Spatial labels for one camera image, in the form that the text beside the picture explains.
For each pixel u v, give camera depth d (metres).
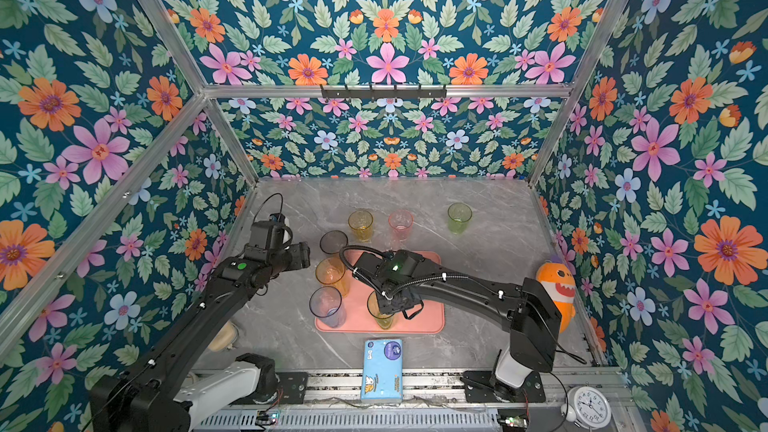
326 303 0.78
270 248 0.61
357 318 0.85
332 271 0.87
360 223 1.02
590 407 0.68
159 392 0.40
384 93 0.93
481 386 0.71
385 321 0.80
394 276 0.52
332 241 0.87
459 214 1.05
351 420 0.70
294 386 0.74
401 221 1.04
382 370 0.72
